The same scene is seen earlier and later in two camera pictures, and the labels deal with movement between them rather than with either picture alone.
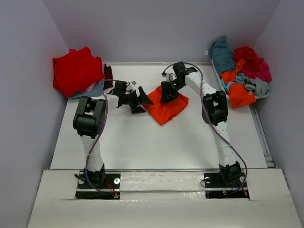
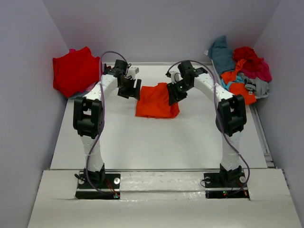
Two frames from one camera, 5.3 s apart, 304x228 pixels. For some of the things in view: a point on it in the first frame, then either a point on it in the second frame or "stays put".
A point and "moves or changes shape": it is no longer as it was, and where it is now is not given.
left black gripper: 142,99 → 134,92
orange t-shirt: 163,112 moves or changes shape
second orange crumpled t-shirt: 239,94 stays put
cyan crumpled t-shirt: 238,79 stays put
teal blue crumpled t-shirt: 223,56 stays put
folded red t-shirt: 76,71 stays put
